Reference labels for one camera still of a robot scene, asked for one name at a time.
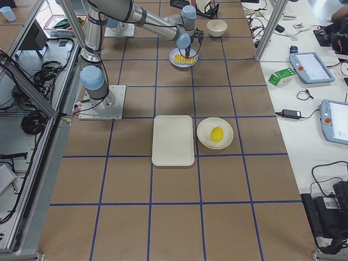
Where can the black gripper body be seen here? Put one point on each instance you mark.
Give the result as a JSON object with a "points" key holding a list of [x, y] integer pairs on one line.
{"points": [[187, 51]]}

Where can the blue plate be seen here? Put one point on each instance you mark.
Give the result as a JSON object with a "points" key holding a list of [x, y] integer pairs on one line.
{"points": [[182, 52]]}

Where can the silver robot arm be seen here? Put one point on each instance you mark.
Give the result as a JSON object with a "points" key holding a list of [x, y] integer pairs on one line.
{"points": [[121, 44], [116, 25]]}

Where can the black plate rack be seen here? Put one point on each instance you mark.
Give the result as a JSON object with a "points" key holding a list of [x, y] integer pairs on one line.
{"points": [[212, 13]]}

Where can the cream round plate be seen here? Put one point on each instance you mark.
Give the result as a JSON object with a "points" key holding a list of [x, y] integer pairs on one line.
{"points": [[205, 127]]}

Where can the cream bowl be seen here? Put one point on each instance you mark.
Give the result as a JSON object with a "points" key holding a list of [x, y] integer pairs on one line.
{"points": [[216, 28]]}

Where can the white rectangular tray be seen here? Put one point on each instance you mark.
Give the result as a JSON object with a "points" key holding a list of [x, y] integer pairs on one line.
{"points": [[173, 143]]}

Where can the yellow lemon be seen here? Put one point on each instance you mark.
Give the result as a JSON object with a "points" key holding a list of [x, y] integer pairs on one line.
{"points": [[216, 134]]}

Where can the black phone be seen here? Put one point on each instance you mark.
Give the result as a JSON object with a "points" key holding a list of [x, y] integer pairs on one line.
{"points": [[279, 29]]}

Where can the green white carton box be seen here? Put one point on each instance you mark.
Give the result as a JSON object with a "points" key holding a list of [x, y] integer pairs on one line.
{"points": [[282, 77]]}

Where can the far blue teach pendant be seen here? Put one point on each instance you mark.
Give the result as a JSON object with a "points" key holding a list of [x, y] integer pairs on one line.
{"points": [[310, 68]]}

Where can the blue teach pendant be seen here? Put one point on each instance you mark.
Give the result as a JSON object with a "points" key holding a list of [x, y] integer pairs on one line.
{"points": [[310, 68], [334, 121]]}

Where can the black power adapter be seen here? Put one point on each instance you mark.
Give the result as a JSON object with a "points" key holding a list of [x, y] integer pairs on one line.
{"points": [[291, 114]]}

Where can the near blue teach pendant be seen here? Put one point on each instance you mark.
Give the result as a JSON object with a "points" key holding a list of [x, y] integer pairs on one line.
{"points": [[334, 121]]}

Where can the light blue cup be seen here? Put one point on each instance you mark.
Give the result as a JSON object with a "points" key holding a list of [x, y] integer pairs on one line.
{"points": [[8, 13]]}

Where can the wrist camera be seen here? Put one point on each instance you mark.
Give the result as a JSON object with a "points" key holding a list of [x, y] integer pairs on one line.
{"points": [[199, 34]]}

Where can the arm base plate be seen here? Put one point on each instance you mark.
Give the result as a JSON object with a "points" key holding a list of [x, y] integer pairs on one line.
{"points": [[110, 108], [128, 33]]}

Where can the aluminium frame post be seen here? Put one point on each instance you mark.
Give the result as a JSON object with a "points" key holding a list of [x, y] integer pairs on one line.
{"points": [[269, 30]]}

